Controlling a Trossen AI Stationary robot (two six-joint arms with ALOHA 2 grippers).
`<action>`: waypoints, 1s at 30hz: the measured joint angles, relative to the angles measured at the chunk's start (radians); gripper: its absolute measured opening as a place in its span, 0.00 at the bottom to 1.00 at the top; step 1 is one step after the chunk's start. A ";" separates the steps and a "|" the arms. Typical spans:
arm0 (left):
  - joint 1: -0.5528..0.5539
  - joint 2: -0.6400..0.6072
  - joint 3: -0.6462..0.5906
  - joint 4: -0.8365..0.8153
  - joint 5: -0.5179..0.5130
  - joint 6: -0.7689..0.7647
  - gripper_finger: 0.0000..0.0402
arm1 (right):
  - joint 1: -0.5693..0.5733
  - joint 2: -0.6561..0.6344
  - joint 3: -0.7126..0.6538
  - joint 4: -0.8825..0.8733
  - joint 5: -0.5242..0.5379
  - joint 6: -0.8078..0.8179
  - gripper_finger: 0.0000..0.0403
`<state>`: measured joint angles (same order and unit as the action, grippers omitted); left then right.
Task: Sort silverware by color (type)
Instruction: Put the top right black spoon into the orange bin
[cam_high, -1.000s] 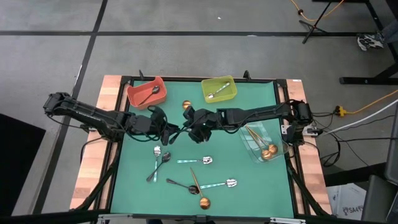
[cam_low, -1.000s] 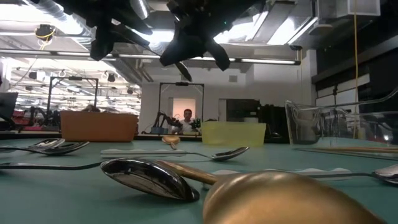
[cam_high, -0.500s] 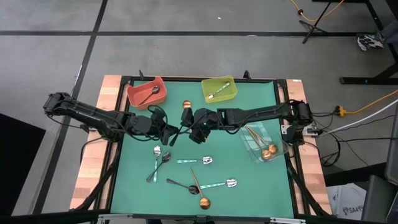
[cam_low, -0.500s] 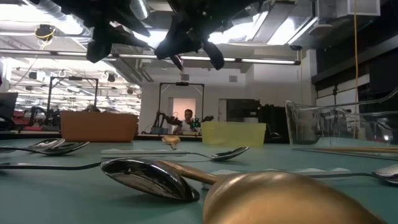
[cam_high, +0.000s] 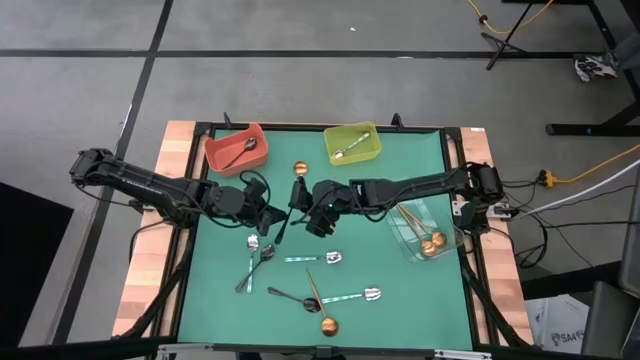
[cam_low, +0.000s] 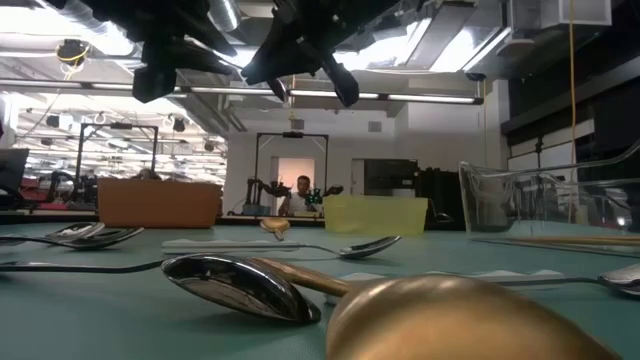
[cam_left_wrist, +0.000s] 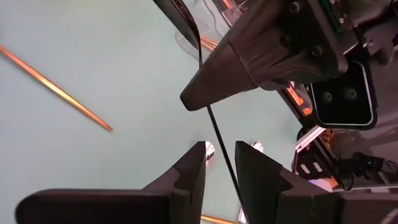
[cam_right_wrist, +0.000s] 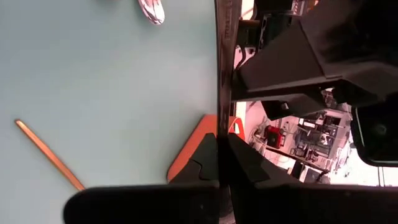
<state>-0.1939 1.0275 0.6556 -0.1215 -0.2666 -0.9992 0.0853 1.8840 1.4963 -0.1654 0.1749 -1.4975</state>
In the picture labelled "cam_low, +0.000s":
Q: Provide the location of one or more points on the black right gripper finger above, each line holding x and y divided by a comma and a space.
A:
279, 90
345, 82

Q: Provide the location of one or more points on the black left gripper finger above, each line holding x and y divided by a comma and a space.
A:
215, 42
205, 66

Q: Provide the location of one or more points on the black spoon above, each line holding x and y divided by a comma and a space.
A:
240, 287

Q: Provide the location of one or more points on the silver spoons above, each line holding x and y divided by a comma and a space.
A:
100, 241

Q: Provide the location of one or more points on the background black robot arm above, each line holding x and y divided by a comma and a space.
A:
332, 190
57, 179
257, 187

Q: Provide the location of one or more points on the long ceiling light tube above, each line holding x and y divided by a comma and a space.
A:
430, 98

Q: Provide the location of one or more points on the black cabinet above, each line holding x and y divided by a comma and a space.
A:
390, 177

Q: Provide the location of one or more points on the person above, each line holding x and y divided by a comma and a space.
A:
145, 174
301, 200

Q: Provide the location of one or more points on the blue box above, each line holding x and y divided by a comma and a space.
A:
256, 210

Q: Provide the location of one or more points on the yellow plastic bin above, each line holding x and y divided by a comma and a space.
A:
375, 215

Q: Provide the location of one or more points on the orange plastic bin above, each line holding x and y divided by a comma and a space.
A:
155, 205

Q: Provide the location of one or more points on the black storage unit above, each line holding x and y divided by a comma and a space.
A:
440, 197

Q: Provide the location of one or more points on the clear glass tray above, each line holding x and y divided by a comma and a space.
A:
480, 200

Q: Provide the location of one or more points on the dark computer monitor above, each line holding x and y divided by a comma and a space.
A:
12, 170

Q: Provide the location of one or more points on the green table mat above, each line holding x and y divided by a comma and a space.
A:
100, 310

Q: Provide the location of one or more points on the silver ventilation duct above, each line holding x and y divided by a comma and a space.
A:
225, 12

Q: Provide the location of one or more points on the black station frame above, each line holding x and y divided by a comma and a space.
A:
80, 150
292, 134

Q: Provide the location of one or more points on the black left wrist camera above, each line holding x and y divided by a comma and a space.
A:
152, 85

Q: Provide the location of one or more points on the black table frame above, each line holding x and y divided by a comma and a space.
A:
270, 221

